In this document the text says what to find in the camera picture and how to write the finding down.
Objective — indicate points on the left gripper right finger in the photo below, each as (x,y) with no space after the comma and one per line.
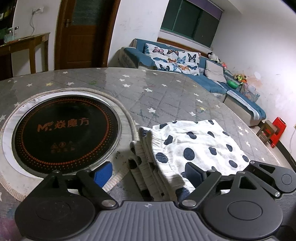
(204,182)

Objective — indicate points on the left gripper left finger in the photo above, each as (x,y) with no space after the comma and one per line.
(91,186)

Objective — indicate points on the white navy polka-dot garment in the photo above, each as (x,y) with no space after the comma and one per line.
(161,153)

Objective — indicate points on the small wooden stool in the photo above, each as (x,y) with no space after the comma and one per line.
(266,131)

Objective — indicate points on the round black induction cooktop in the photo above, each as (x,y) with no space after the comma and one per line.
(68,130)

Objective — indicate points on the red plastic stool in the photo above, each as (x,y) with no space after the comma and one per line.
(280,124)

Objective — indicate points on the blue corner sofa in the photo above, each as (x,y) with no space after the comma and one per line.
(252,114)

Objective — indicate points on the grey star quilted table cover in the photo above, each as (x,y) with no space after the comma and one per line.
(151,97)

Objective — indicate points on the beige throw pillow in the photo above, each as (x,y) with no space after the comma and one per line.
(214,72)

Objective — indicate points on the colourful toy pile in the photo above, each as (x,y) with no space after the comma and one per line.
(240,78)

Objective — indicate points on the butterfly print cushion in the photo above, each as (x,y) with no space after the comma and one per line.
(173,60)

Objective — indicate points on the panda plush toy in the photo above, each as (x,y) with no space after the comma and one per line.
(213,57)

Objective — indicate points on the brown wooden door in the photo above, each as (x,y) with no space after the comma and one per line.
(84,32)

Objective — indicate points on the dark green window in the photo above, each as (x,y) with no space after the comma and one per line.
(194,20)

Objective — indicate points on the glass pitcher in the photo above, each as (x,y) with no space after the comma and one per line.
(11,34)

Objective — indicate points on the dark wooden shelf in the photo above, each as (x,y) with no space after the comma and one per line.
(7,10)

